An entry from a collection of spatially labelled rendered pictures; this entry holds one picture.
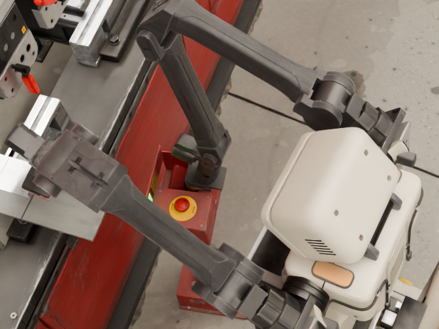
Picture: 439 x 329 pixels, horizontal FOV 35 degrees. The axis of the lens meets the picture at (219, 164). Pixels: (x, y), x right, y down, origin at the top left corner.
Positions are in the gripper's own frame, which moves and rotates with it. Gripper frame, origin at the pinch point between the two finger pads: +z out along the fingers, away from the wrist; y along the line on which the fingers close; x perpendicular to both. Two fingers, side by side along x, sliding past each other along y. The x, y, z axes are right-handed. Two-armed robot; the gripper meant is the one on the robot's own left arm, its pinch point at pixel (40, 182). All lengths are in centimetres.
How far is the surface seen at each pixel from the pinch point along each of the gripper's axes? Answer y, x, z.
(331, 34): -139, 80, 74
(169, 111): -53, 26, 42
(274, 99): -100, 68, 80
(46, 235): 7.9, 6.9, 11.8
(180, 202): -13.1, 33.3, 5.8
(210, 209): -14.7, 41.3, 5.7
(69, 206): 3.1, 8.1, -2.9
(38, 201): 4.1, 1.3, 0.6
